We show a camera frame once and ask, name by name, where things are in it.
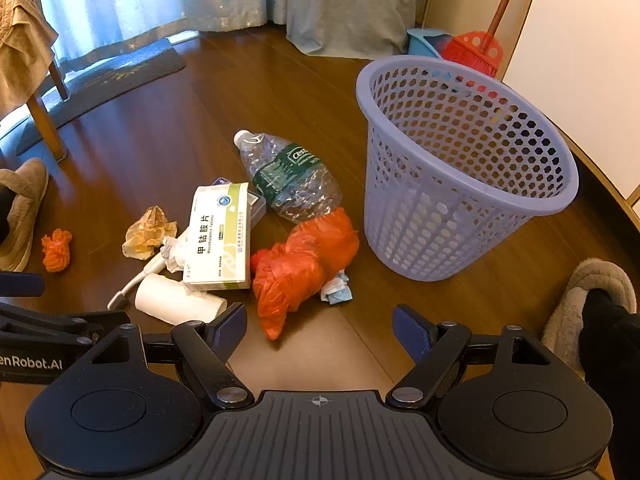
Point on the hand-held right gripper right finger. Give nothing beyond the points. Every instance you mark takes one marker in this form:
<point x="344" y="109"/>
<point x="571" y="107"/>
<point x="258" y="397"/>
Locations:
<point x="410" y="330"/>

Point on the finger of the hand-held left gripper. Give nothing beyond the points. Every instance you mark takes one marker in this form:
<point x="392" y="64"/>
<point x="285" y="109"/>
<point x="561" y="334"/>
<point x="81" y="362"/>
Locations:
<point x="50" y="322"/>
<point x="22" y="285"/>

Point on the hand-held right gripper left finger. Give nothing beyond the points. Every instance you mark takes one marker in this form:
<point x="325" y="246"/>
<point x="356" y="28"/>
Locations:
<point x="235" y="327"/>

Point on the small orange plastic bag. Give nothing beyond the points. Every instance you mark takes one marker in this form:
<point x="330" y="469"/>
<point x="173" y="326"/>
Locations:
<point x="56" y="252"/>

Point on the white toilet paper roll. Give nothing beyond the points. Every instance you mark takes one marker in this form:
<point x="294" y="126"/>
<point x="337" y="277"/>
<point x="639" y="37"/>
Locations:
<point x="165" y="297"/>

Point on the blue face mask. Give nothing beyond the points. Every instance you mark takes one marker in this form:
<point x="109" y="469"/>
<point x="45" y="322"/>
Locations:
<point x="337" y="292"/>

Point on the large orange plastic bag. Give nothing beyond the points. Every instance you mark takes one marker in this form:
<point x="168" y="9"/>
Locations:
<point x="300" y="270"/>

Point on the white green medicine box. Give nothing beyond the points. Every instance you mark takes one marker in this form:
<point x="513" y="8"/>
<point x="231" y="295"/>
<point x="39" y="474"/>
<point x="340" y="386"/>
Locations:
<point x="215" y="240"/>

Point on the white plastic tube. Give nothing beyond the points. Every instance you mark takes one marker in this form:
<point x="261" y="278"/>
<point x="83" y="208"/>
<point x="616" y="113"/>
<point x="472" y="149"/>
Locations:
<point x="132" y="285"/>

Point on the lavender plastic mesh basket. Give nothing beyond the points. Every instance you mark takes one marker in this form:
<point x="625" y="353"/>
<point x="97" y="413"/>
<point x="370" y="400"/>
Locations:
<point x="450" y="62"/>

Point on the person's left beige slipper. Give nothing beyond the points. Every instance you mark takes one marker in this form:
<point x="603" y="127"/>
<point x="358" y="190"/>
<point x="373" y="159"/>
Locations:
<point x="25" y="210"/>

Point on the person's beige slipper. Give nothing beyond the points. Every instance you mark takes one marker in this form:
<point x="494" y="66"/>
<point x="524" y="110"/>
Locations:
<point x="25" y="210"/>
<point x="570" y="310"/>

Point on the crumpled white paper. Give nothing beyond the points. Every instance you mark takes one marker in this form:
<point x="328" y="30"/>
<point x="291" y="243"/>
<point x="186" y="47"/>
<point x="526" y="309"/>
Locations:
<point x="172" y="255"/>

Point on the small grey box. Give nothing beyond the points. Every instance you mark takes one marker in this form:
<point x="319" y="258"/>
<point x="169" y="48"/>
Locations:
<point x="257" y="207"/>

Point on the wooden chair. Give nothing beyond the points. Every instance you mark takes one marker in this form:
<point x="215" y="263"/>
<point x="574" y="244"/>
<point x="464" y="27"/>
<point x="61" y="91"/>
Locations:
<point x="47" y="130"/>

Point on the clear plastic water bottle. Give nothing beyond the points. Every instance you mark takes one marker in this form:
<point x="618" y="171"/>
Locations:
<point x="295" y="180"/>

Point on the person's right beige slipper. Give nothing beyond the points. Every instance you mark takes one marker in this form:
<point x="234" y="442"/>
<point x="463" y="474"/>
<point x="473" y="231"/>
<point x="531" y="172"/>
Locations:
<point x="570" y="310"/>

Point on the person's right leg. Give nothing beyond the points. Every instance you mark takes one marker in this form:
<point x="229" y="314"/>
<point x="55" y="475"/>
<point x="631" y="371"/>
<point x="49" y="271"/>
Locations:
<point x="615" y="350"/>

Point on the dark grey floor mat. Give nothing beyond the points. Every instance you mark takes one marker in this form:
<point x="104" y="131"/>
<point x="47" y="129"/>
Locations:
<point x="110" y="75"/>

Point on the tan quilted cloth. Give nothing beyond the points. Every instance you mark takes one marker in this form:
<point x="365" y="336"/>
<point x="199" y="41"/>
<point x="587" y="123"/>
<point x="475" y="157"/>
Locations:
<point x="20" y="45"/>

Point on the red broom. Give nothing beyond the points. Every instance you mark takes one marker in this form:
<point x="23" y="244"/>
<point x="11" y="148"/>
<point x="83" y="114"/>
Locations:
<point x="475" y="50"/>

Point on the blue dustpan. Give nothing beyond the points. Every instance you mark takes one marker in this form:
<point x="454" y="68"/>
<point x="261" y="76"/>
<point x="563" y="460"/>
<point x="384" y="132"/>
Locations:
<point x="425" y="42"/>

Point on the light blue starry curtain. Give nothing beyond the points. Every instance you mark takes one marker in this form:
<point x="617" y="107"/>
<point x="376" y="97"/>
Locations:
<point x="150" y="0"/>

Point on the white cabinet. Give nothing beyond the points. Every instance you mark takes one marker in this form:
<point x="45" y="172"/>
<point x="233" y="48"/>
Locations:
<point x="575" y="60"/>

